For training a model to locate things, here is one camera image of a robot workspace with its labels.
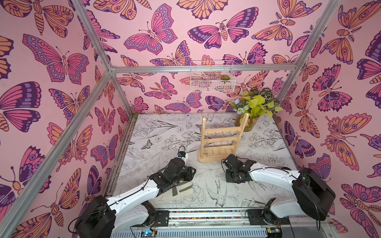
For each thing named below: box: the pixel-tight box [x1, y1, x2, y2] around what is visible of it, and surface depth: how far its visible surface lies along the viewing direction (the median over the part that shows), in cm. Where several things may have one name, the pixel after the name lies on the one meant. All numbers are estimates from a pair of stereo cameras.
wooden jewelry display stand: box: [197, 113, 250, 163], surface depth 89 cm
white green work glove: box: [156, 180, 195, 203], surface depth 83 cm
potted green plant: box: [230, 87, 284, 132], surface depth 99 cm
